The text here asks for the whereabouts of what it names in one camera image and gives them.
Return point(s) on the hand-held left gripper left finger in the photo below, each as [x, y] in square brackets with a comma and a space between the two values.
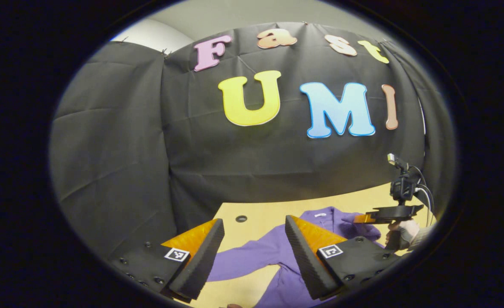
[200, 269]

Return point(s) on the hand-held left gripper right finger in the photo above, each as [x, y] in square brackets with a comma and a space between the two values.
[307, 265]

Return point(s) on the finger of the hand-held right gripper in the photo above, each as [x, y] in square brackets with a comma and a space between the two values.
[365, 218]

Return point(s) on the purple knit cardigan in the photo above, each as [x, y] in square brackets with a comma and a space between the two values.
[252, 256]

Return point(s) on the black table grommet hole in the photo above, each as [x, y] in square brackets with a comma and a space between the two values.
[241, 218]

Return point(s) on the black backdrop cloth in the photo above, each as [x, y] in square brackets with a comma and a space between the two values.
[256, 162]

